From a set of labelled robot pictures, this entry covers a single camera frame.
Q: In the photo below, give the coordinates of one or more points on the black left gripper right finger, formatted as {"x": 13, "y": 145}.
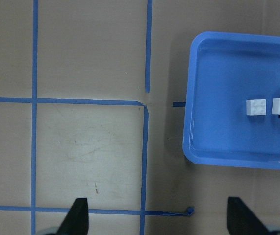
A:
{"x": 241, "y": 220}

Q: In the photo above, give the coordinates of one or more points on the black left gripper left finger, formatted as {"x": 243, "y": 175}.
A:
{"x": 76, "y": 221}

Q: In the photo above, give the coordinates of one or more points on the blue plastic tray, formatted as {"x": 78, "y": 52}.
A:
{"x": 225, "y": 70}

